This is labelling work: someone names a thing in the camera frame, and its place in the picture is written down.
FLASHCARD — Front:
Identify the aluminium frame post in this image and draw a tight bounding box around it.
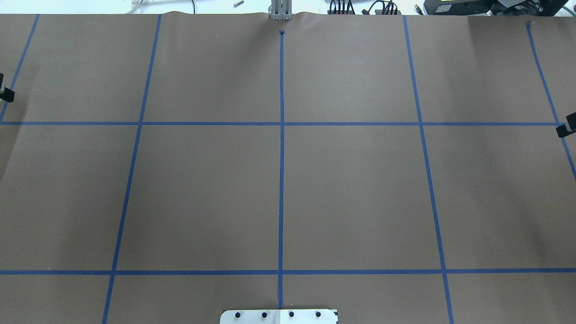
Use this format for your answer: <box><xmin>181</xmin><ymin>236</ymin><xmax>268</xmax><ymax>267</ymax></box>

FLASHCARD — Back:
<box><xmin>268</xmin><ymin>0</ymin><xmax>293</xmax><ymax>21</ymax></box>

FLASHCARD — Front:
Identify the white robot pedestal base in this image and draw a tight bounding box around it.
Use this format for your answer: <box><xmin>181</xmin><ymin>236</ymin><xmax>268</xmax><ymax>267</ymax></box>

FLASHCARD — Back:
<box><xmin>220</xmin><ymin>308</ymin><xmax>339</xmax><ymax>324</ymax></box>

